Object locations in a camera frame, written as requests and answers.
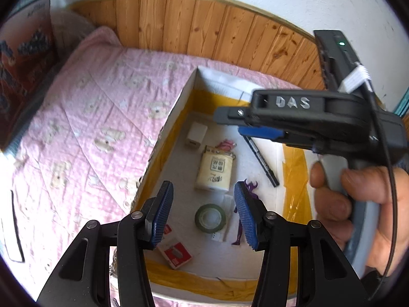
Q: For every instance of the large red staple box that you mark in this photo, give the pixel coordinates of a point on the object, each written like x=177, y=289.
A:
x=175, y=252

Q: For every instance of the tissue packet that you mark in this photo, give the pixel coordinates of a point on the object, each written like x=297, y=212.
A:
x=214, y=169

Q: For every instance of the small red staple box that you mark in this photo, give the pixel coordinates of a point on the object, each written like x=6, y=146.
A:
x=166, y=230

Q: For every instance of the pink binder clip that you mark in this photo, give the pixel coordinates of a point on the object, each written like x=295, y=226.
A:
x=227, y=144

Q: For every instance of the white cardboard box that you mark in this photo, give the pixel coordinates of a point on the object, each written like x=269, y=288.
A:
x=271, y=204

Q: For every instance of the pink printed blanket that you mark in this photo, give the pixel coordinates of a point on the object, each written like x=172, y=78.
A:
x=80, y=102

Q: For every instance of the robot figure toy box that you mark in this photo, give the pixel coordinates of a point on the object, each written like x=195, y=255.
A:
x=25, y=70

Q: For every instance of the black marker pen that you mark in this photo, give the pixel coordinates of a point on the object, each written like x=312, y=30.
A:
x=262, y=163

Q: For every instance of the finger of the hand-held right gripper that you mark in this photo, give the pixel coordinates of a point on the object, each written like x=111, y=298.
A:
x=258, y=133
x=233, y=115

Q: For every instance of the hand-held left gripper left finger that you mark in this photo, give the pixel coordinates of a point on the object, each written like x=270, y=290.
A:
x=163, y=211

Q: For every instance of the white charger plug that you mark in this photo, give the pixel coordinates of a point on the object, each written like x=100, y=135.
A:
x=196, y=136

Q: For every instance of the green tape roll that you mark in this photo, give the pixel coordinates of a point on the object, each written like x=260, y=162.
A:
x=199, y=222

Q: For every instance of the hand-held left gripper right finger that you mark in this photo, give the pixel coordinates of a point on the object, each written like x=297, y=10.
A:
x=244, y=217

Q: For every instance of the purple toy figure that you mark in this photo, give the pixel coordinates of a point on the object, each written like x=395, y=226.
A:
x=250, y=187

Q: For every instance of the person's right hand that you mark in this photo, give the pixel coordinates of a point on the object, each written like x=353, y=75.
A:
x=367, y=182

